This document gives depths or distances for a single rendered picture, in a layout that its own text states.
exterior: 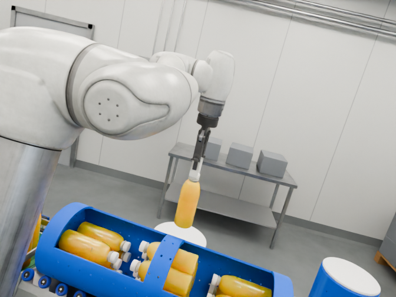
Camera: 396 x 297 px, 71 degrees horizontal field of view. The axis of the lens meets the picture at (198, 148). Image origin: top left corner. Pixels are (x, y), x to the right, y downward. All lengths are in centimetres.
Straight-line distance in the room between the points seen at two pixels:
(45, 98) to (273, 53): 390
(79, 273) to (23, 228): 62
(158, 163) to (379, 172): 330
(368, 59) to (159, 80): 426
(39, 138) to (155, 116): 17
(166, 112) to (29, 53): 20
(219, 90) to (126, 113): 60
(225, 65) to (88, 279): 84
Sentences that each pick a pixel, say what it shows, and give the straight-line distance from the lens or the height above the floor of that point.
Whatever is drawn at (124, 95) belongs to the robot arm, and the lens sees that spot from 34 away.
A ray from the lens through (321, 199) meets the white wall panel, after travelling 469.
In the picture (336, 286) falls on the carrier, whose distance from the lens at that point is 167.
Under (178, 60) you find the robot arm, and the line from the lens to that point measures 92.
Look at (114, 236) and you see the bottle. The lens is 120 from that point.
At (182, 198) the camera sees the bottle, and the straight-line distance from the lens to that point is 105.
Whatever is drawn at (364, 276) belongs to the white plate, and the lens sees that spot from 183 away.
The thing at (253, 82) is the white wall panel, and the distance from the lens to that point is 415.
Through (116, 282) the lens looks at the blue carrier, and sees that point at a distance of 105.
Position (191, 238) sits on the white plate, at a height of 104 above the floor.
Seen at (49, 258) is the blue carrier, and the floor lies 110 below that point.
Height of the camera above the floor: 180
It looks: 13 degrees down
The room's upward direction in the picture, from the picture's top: 14 degrees clockwise
